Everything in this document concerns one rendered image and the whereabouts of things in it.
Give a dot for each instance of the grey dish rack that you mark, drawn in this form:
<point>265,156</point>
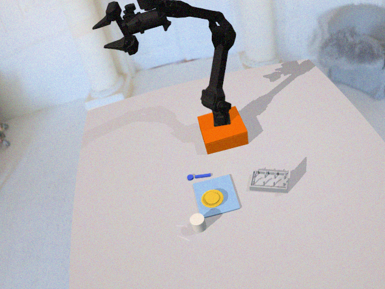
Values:
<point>270,181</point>

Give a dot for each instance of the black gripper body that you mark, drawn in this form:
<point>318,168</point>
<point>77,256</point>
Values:
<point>128,26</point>

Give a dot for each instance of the light blue flat mat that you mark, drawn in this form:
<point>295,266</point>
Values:
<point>224,185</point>

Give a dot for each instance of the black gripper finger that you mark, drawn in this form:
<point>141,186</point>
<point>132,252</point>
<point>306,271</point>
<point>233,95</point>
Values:
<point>104,22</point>
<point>118,45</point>

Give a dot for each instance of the white cylinder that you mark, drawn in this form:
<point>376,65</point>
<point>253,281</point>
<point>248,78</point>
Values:
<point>198,223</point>

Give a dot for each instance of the yellow plate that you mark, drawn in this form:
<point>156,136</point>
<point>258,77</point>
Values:
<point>212,198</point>

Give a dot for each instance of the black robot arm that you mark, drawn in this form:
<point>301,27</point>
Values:
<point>223,38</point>

